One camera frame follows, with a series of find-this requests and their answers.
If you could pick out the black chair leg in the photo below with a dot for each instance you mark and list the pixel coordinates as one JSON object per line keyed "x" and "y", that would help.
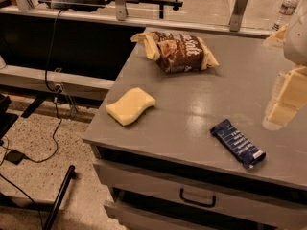
{"x": 70, "y": 174}

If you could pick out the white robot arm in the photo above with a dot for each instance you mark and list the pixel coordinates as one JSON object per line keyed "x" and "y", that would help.
{"x": 294, "y": 47}

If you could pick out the yellow sponge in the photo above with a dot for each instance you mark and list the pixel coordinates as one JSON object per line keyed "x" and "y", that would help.
{"x": 130, "y": 106}

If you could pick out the black drawer handle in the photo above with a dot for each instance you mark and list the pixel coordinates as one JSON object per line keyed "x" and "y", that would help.
{"x": 205, "y": 201}

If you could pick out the brown chip bag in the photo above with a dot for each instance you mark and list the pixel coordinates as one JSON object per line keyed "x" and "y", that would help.
{"x": 175, "y": 52}

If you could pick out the clear water bottle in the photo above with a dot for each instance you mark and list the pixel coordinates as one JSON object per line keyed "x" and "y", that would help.
{"x": 286, "y": 10}

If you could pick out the grey cabinet drawer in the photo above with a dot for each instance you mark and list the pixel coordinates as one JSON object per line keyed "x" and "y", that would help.
{"x": 229, "y": 202}

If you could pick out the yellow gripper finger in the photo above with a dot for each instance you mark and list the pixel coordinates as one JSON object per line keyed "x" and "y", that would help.
{"x": 288, "y": 96}
{"x": 276, "y": 38}

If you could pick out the blue rxbar blueberry wrapper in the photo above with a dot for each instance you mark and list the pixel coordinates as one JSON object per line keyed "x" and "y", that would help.
{"x": 237, "y": 144}

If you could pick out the black power adapter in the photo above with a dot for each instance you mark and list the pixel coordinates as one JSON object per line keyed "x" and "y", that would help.
{"x": 14, "y": 156}

